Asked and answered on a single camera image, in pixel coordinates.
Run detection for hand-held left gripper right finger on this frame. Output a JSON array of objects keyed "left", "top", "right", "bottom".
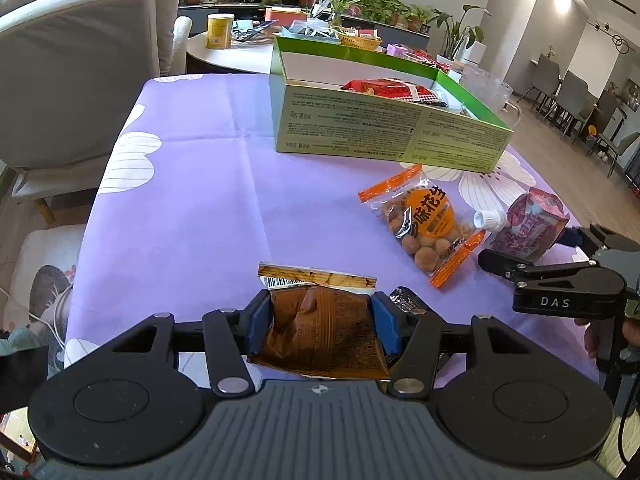
[{"left": 371, "top": 290, "right": 546, "bottom": 397}]

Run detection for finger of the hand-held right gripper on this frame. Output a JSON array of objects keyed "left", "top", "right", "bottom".
[
  {"left": 477, "top": 249, "right": 593, "bottom": 283},
  {"left": 562, "top": 226, "right": 601, "bottom": 250}
]

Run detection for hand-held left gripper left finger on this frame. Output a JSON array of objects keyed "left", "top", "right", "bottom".
[{"left": 111, "top": 289, "right": 275, "bottom": 397}]

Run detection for pink spouted drink pouch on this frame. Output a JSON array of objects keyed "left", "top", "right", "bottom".
[{"left": 472, "top": 186, "right": 572, "bottom": 262}]

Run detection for yellow brown cracker packet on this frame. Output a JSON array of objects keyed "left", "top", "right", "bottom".
[{"left": 247, "top": 261, "right": 391, "bottom": 380}]

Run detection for green cardboard box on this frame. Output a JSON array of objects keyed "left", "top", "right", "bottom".
[{"left": 269, "top": 35, "right": 515, "bottom": 175}]

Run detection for red striped snack packet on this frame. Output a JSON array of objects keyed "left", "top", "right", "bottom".
[{"left": 341, "top": 77, "right": 448, "bottom": 107}]

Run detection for red packaged snacks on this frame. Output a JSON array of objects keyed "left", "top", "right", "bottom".
[{"left": 405, "top": 50, "right": 453, "bottom": 68}]

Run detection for person's right hand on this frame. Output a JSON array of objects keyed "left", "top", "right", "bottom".
[{"left": 574, "top": 310, "right": 640, "bottom": 360}]

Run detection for black snack wrapper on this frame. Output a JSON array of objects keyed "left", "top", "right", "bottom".
[{"left": 389, "top": 286, "right": 432, "bottom": 317}]

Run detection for orange peanut packet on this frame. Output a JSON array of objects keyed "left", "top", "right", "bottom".
[{"left": 357, "top": 164, "right": 487, "bottom": 290}]

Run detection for grey dining chair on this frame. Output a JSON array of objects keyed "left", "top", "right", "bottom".
[
  {"left": 522, "top": 54, "right": 563, "bottom": 111},
  {"left": 552, "top": 70, "right": 596, "bottom": 136},
  {"left": 597, "top": 132, "right": 640, "bottom": 176}
]

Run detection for purple floral tablecloth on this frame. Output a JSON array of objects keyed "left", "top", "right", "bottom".
[{"left": 64, "top": 74, "right": 601, "bottom": 396}]

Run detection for clear plastic cup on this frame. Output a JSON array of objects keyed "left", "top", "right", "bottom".
[{"left": 459, "top": 64, "right": 521, "bottom": 116}]

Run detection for white air purifier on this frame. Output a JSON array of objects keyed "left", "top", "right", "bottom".
[{"left": 464, "top": 41, "right": 488, "bottom": 68}]

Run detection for white printed cushion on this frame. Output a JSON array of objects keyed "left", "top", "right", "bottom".
[{"left": 10, "top": 225, "right": 86, "bottom": 376}]

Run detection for large leaf potted plant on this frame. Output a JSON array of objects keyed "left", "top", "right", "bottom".
[{"left": 430, "top": 4, "right": 493, "bottom": 61}]

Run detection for dark cloth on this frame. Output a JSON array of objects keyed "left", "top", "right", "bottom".
[{"left": 0, "top": 330, "right": 51, "bottom": 413}]

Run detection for round white table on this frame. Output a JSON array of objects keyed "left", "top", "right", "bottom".
[{"left": 186, "top": 30, "right": 281, "bottom": 76}]

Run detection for yellow wicker basket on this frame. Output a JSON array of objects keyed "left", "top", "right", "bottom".
[{"left": 335, "top": 30, "right": 383, "bottom": 52}]

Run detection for phone with colourful screen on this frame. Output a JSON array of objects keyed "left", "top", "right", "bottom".
[{"left": 0, "top": 407, "right": 41, "bottom": 461}]

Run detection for white rounded chair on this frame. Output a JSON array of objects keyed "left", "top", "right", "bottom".
[{"left": 172, "top": 15, "right": 193, "bottom": 76}]

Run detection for clutter of pens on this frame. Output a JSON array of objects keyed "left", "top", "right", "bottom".
[{"left": 231, "top": 22, "right": 278, "bottom": 43}]

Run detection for yellow canister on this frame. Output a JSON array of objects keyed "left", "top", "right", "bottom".
[{"left": 207, "top": 13, "right": 236, "bottom": 50}]

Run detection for light blue tray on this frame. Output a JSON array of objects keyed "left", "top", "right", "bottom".
[{"left": 282, "top": 25, "right": 341, "bottom": 43}]

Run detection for orange pink box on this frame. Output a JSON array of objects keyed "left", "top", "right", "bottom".
[{"left": 264, "top": 6, "right": 308, "bottom": 26}]

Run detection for beige armchair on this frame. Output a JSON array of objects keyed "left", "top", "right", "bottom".
[{"left": 0, "top": 0, "right": 183, "bottom": 226}]

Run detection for spider plant in vase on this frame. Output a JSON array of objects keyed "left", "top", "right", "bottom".
[{"left": 320, "top": 0, "right": 366, "bottom": 28}]

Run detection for dark television cabinet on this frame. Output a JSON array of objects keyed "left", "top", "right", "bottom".
[{"left": 177, "top": 2, "right": 431, "bottom": 36}]

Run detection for black cable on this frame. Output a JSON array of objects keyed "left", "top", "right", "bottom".
[{"left": 616, "top": 400, "right": 640, "bottom": 467}]

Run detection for ring wall light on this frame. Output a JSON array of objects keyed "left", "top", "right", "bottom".
[{"left": 590, "top": 20, "right": 628, "bottom": 56}]

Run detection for white cable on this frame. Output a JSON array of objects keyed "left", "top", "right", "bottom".
[{"left": 0, "top": 287, "right": 68, "bottom": 351}]

